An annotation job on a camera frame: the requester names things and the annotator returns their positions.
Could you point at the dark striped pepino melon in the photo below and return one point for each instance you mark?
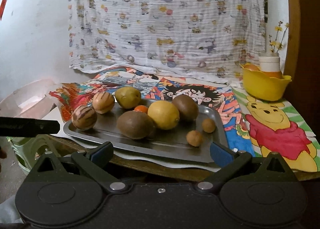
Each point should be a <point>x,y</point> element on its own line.
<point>84,117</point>

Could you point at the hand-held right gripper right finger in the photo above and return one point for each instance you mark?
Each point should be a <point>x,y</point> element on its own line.
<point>221,155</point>

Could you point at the green pear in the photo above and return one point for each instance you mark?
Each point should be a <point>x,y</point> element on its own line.
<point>128,97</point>

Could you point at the orange in bowl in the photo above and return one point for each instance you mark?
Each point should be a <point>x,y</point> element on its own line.
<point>252,67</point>
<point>273,74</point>

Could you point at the pale striped pepino melon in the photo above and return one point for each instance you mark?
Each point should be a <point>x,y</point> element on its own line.
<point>103,102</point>

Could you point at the red wall sticker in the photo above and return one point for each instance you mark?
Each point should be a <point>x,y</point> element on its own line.
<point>3,6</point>

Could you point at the pink plastic basket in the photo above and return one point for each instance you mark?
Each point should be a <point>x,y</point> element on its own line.
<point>25,101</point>

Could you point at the brown wooden board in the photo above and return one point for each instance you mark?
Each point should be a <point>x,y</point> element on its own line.
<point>303,43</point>

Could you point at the small brown round fruit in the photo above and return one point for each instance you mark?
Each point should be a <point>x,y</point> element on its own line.
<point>194,138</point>
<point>208,125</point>

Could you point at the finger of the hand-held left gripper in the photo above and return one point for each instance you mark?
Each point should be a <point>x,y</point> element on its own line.
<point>50,127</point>

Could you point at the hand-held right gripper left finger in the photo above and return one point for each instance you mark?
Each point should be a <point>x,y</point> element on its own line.
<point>101,153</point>

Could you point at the straw hat cartoon drawing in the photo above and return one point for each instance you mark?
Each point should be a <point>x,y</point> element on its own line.
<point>230,119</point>

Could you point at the metal tray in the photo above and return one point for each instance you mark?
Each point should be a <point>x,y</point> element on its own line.
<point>175,141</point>

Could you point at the small orange tangerine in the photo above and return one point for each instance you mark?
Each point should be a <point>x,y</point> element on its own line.
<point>141,109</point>

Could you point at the white printed cloth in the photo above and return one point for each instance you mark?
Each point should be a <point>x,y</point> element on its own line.
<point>162,18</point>

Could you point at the brown kiwi with sticker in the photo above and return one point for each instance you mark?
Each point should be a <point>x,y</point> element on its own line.
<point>136,124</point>

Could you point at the yellow lemon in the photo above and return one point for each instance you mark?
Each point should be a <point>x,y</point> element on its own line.
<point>163,114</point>

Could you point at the bear drawing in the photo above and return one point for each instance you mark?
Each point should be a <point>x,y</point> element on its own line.
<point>280,129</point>

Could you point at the green plastic stool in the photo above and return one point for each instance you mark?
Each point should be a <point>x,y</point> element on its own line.
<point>27,154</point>

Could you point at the yellow plastic bowl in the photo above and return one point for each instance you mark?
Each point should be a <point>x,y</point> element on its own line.
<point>265,87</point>

